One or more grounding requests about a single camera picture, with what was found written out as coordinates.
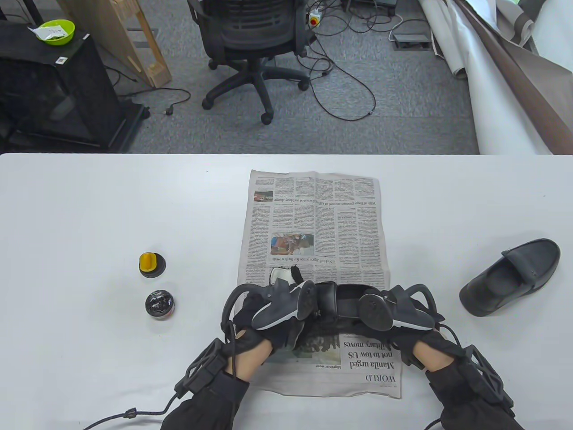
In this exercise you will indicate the person's left hand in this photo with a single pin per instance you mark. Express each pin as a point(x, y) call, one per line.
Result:
point(280, 338)

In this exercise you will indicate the person's right hand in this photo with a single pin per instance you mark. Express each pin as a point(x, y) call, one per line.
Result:
point(425, 347)

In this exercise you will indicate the grey white polishing mitt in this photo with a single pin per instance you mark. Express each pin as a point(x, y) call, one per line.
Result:
point(282, 275)

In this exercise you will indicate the black leather shoe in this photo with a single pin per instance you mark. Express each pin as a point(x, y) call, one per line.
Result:
point(347, 295)
point(528, 264)

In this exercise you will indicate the black shoe polish jar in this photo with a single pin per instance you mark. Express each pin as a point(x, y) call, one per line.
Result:
point(159, 304)

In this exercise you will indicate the newspaper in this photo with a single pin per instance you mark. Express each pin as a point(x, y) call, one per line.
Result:
point(340, 224)

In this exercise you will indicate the black round polish lid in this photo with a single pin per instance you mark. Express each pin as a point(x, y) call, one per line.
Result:
point(161, 268)

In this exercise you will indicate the person's right forearm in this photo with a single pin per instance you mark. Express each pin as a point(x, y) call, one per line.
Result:
point(465, 398)

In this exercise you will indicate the person's left forearm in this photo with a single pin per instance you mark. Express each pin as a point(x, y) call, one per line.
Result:
point(210, 403)

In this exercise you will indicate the grey left hand controller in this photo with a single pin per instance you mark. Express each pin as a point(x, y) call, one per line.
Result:
point(277, 309)

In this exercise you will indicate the grey hand controller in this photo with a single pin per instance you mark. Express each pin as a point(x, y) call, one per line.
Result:
point(380, 311)
point(277, 309)

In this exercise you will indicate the grey right hand controller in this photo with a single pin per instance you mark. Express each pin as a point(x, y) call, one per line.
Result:
point(380, 311)

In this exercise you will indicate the white rolled sheet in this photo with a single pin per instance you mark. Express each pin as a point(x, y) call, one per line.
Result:
point(488, 103)

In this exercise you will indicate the brown sheet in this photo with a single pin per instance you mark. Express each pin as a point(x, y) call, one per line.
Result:
point(537, 103)

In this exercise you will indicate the black office chair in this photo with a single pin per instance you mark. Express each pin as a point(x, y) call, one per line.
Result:
point(250, 27)

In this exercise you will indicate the red yellow stop button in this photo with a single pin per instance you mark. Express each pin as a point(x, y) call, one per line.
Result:
point(314, 19)

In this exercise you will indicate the black cabinet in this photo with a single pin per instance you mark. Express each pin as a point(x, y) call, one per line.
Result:
point(67, 89)

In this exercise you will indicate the white fabric sheet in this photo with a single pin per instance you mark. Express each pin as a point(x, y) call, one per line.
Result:
point(555, 36)

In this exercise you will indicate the grey fabric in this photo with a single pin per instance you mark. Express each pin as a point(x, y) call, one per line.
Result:
point(519, 22)

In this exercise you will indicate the black floor box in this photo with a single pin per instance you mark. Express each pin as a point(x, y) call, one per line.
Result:
point(367, 3)

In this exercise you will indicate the green bowl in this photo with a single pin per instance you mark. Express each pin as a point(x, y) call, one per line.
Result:
point(66, 36)

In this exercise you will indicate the white packet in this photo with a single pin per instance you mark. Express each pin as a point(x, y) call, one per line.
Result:
point(47, 31)

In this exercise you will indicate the black metal leg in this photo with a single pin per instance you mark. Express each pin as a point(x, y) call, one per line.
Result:
point(31, 9)

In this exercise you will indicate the black right wrist mount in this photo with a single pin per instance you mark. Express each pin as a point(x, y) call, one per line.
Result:
point(490, 376)

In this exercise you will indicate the black wrist mount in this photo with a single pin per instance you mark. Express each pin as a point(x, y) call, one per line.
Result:
point(490, 376)
point(201, 371)

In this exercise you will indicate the black left wrist mount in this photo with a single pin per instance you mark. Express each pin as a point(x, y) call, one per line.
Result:
point(201, 371)

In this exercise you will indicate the wooden frame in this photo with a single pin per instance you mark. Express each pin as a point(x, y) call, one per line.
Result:
point(134, 49)

